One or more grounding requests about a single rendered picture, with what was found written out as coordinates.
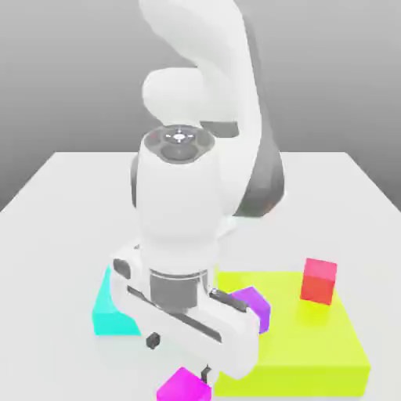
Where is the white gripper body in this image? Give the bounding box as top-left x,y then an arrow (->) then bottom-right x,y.
111,279 -> 262,381

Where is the small red cube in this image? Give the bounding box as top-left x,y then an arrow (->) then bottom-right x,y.
299,257 -> 338,305

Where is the small purple cube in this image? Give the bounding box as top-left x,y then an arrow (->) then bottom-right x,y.
230,286 -> 271,335

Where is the large cyan box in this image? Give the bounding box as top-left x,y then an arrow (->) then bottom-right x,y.
92,264 -> 143,337

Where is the large yellow box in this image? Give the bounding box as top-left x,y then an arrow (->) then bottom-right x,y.
215,270 -> 373,398

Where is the small magenta cube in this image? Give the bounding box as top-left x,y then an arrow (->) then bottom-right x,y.
156,367 -> 213,401

